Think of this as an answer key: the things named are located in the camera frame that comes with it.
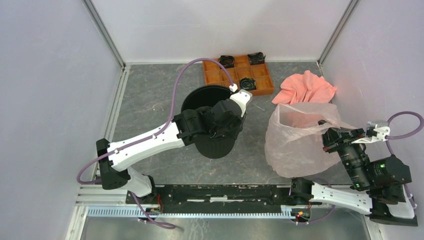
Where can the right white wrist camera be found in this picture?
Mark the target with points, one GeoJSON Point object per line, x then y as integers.
{"type": "Point", "coordinates": [376, 131]}

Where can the black plastic trash bin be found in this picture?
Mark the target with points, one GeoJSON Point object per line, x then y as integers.
{"type": "Point", "coordinates": [195, 120]}

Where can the black bag roll front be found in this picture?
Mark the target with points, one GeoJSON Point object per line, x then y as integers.
{"type": "Point", "coordinates": [248, 84]}

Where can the black bag roll left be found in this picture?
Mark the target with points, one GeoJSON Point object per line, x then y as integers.
{"type": "Point", "coordinates": [227, 61]}

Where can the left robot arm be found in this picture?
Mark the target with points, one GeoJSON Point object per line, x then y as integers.
{"type": "Point", "coordinates": [116, 169]}

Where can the salmon pink cloth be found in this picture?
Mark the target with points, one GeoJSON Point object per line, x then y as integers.
{"type": "Point", "coordinates": [304, 88]}

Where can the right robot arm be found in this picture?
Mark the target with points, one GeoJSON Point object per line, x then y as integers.
{"type": "Point", "coordinates": [378, 187]}

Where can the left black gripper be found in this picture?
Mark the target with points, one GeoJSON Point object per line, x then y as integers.
{"type": "Point", "coordinates": [239, 127]}

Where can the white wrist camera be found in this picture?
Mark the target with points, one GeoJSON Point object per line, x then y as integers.
{"type": "Point", "coordinates": [376, 131]}
{"type": "Point", "coordinates": [241, 97]}

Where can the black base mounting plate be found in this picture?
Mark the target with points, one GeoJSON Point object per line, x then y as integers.
{"type": "Point", "coordinates": [221, 199]}

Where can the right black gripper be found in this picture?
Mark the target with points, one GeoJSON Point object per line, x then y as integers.
{"type": "Point", "coordinates": [333, 138]}

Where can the black bag roll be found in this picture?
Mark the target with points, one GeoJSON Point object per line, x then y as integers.
{"type": "Point", "coordinates": [257, 58]}
{"type": "Point", "coordinates": [227, 61]}
{"type": "Point", "coordinates": [248, 84]}

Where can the black bag roll right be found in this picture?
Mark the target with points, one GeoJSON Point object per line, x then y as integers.
{"type": "Point", "coordinates": [257, 58]}

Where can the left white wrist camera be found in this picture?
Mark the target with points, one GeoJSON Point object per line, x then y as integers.
{"type": "Point", "coordinates": [241, 97]}

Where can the white slotted cable duct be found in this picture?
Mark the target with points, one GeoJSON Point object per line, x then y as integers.
{"type": "Point", "coordinates": [136, 212]}

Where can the pink translucent trash bag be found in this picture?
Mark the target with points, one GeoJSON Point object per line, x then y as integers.
{"type": "Point", "coordinates": [293, 140]}

